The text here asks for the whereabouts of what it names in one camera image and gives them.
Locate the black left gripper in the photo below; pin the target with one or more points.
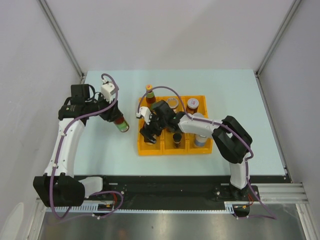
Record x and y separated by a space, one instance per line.
112 114

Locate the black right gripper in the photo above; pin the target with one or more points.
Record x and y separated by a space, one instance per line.
147 129

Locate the small black-lid spice jar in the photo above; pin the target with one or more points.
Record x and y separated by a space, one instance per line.
170 130

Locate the clear flask-shaped glass jar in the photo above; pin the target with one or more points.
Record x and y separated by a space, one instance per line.
173 103

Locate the tall red sauce bottle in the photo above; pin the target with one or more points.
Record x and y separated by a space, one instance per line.
150 96

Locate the dark spice shaker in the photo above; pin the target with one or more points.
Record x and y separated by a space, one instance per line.
177 137

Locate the blue-label pearl jar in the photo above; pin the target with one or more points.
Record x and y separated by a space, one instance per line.
198 115
200 140

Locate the green-label sauce bottle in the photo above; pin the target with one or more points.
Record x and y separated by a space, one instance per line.
121 124

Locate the black-cap squeeze bottle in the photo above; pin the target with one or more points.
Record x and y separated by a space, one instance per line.
150 141

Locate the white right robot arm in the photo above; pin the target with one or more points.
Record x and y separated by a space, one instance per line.
231 139

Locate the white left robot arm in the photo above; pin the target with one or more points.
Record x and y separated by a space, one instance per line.
57 187

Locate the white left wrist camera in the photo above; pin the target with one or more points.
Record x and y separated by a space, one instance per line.
108 90

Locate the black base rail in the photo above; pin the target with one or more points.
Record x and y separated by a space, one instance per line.
200 190

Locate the white slotted cable duct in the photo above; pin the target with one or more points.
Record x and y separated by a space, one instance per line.
106 207

